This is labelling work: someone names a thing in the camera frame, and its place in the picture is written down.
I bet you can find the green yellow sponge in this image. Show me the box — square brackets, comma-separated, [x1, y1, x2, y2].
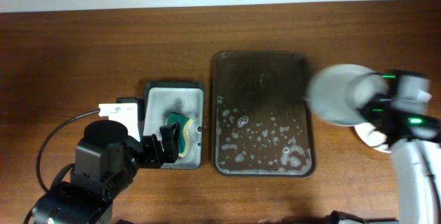
[167, 113, 193, 158]

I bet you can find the cream white plate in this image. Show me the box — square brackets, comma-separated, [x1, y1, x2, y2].
[354, 123, 391, 153]

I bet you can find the pale green plate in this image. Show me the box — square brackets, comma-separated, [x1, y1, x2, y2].
[306, 64, 388, 127]

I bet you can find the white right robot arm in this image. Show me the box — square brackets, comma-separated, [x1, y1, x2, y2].
[358, 94, 440, 223]

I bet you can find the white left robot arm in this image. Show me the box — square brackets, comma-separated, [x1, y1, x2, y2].
[26, 121, 181, 223]

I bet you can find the small black sponge tray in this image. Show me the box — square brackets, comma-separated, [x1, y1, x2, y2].
[143, 82, 205, 170]

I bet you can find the brown serving tray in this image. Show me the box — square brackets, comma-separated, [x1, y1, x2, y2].
[212, 51, 316, 178]

